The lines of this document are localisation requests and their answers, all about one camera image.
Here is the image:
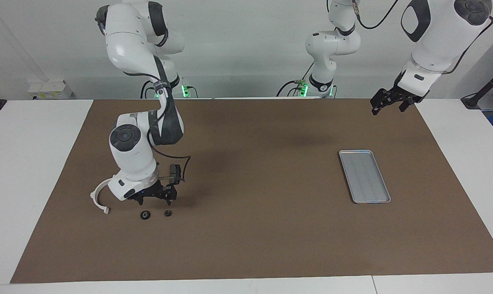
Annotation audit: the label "silver metal tray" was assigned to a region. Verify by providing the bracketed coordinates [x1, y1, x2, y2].
[339, 150, 391, 204]

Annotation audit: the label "brown table mat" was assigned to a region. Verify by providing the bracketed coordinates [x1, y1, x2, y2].
[10, 98, 493, 283]

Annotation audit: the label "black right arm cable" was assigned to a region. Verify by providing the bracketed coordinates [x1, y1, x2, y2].
[122, 69, 192, 182]

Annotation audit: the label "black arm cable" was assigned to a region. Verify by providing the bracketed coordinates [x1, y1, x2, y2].
[351, 0, 400, 30]
[122, 69, 192, 182]

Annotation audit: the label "white curved plastic bracket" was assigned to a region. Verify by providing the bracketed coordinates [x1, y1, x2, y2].
[90, 178, 116, 215]

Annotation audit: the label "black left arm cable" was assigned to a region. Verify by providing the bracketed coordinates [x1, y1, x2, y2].
[351, 0, 400, 30]

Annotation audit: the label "black left base cables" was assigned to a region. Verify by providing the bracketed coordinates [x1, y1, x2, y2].
[276, 61, 317, 98]

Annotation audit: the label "black base cables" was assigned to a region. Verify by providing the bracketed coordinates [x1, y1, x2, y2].
[276, 61, 317, 98]
[140, 80, 157, 99]

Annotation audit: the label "black right base cables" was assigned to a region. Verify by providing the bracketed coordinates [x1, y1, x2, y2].
[140, 80, 157, 99]

